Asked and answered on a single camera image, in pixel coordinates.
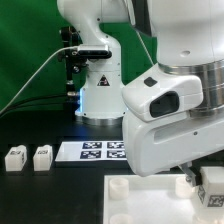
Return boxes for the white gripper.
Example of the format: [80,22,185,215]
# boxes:
[122,65,224,187]

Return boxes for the white square tabletop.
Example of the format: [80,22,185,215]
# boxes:
[103,175,224,224]

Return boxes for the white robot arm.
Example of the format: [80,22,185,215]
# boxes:
[57,0,224,176]

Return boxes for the white marker sheet with tags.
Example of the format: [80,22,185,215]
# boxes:
[55,141,126,162]

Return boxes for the black camera on stand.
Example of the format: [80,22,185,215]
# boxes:
[71,44,112,59]

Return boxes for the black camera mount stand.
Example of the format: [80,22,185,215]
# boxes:
[57,26,86,112]

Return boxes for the black cables on table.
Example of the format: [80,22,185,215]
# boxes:
[0,94,76,118]

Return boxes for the grey camera cable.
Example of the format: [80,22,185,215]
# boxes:
[0,46,78,116]

